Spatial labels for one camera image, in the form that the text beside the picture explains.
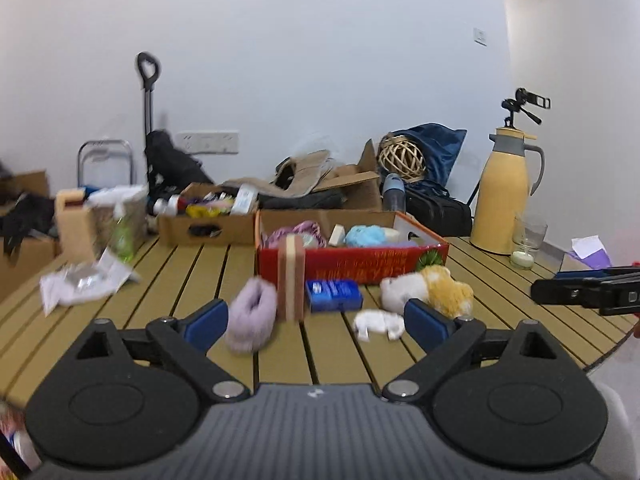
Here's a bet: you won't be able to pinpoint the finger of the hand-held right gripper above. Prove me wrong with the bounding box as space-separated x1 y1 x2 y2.
531 278 601 306
556 267 640 281

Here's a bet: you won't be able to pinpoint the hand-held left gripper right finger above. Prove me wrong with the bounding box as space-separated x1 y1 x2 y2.
381 299 566 402

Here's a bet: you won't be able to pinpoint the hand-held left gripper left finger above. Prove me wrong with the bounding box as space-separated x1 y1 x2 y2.
65 299 251 402

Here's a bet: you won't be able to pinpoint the yellow and white plush toy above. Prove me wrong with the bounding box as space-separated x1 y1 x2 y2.
379 264 475 320

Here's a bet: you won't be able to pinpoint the lilac fluffy scrunchie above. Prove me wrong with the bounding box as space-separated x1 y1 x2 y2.
224 277 279 356

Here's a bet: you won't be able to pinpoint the small white plush toy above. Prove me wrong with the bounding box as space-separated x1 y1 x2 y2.
352 309 406 344

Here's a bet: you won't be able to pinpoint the pink and beige sponge block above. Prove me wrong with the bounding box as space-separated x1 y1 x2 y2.
277 233 306 322

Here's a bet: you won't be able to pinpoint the blue tissue packet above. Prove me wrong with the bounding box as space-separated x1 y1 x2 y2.
304 278 364 314

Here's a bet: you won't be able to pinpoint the red cardboard box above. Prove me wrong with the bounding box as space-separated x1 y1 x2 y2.
254 209 450 286

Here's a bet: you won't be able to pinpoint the light blue plush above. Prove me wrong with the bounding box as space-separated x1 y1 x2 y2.
344 224 386 249

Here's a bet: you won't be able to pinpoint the mauve fabric bundle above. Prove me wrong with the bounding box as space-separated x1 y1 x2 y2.
262 219 321 250

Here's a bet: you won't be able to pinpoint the purple tissue pack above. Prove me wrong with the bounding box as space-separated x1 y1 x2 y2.
569 234 614 270

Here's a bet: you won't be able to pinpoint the glass with white candle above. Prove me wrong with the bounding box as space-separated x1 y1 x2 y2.
509 213 549 270

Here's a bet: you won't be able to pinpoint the small brown cardboard box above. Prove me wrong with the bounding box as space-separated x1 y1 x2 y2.
157 183 259 247

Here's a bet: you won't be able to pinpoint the yellow thermos jug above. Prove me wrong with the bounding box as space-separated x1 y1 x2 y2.
470 127 546 255

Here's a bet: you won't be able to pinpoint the black duffel bag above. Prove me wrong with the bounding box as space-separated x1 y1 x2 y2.
401 182 474 237

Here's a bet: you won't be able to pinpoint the green plastic bottle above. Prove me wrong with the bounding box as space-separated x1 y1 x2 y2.
112 204 136 264

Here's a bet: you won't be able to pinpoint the white bottle with red band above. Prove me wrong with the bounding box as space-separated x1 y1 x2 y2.
152 194 187 216

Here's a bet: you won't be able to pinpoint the white carton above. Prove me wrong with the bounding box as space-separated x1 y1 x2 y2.
229 184 259 215

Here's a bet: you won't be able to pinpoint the white plastic bag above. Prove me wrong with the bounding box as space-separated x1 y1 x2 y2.
39 249 142 317

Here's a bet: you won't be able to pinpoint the blue water bottle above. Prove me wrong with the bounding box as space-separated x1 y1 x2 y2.
382 173 407 213

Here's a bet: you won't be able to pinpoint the large brown cardboard box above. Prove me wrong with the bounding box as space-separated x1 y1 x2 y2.
259 139 384 212

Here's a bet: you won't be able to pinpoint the black trolley bag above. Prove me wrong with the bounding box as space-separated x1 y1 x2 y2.
144 129 214 197

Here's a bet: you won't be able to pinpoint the rattan ball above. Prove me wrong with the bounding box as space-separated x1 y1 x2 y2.
377 133 427 181

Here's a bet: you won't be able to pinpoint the dark blue cloth bag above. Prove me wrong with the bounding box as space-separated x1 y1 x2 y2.
392 123 469 192

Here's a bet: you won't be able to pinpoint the white folding stool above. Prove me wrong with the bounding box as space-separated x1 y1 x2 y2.
77 139 135 192

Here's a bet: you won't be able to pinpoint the black clothes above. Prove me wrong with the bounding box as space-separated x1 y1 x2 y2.
0 192 57 257

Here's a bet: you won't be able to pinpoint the white wall socket strip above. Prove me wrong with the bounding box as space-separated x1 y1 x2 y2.
174 131 240 155

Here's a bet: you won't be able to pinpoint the tripod with camera mount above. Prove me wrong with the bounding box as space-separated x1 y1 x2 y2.
501 87 553 126

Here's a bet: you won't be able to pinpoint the black trolley handle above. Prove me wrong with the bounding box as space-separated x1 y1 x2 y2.
136 51 161 137

